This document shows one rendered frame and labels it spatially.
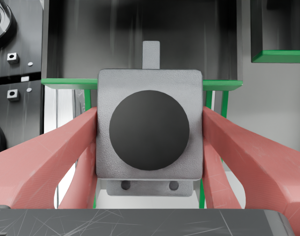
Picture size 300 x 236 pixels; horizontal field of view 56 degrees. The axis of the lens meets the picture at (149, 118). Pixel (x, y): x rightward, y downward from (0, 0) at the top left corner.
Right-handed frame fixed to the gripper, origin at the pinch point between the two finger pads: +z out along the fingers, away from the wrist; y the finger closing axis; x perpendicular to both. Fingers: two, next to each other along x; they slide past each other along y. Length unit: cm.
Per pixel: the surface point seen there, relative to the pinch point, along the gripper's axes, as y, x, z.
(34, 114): 18.1, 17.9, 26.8
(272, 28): -9.4, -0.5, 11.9
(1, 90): 24.4, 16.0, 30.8
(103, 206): 7.9, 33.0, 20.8
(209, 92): -6.1, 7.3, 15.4
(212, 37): -4.6, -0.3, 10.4
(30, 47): 21.6, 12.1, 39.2
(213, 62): -4.6, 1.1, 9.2
